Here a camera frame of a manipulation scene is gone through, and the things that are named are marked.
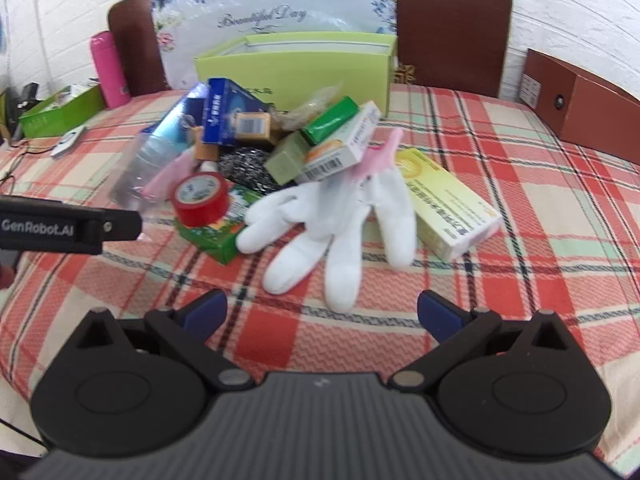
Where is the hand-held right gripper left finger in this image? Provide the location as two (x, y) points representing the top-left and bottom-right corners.
(75, 288), (256, 392)

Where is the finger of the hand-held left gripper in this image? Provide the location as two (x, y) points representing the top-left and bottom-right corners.
(99, 208), (144, 242)

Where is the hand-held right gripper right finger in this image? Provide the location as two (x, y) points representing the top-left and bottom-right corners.
(390, 288), (576, 392)

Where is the clear plastic bottle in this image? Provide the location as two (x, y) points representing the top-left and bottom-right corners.
(110, 85), (211, 212)

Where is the green printed box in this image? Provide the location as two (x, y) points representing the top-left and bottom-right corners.
(175, 185), (264, 265)

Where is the red tape roll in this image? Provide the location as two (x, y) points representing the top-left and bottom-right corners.
(171, 171), (232, 228)

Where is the yellow white medicine box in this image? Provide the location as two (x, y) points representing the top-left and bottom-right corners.
(395, 147), (504, 263)

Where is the white glove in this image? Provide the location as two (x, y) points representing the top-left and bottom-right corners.
(235, 180), (351, 296)
(324, 162), (417, 312)

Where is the blue carton box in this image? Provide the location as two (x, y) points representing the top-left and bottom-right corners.
(201, 78), (274, 147)

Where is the large light green cardboard box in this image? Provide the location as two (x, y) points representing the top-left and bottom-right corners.
(194, 31), (399, 117)

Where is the white thermometer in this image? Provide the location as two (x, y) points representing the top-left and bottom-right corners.
(50, 126), (87, 157)

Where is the red plaid blanket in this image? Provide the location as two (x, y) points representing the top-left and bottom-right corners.
(0, 84), (640, 480)

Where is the small green open box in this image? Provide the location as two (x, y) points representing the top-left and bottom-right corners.
(17, 82), (107, 139)

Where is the steel wool scrubber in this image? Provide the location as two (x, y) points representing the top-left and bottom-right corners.
(217, 146), (281, 194)

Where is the pink thermos bottle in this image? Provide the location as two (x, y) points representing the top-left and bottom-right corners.
(90, 31), (132, 109)

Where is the small brown barcode box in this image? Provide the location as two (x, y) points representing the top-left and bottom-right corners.
(232, 111), (287, 150)

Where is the olive green small box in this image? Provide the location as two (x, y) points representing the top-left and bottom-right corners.
(264, 132), (312, 186)

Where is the white orange medicine box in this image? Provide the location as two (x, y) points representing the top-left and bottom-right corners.
(295, 101), (383, 185)

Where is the bright green small box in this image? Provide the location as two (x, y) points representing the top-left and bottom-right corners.
(300, 96), (361, 145)

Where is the crumpled clear plastic wrapper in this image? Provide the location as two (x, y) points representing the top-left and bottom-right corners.
(276, 84), (347, 129)

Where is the brown cardboard box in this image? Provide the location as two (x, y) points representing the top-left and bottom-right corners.
(518, 48), (640, 166)

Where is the dark brown wooden board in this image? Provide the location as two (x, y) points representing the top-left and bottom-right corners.
(107, 0), (514, 100)

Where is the black cable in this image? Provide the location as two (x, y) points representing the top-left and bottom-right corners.
(0, 137), (53, 187)

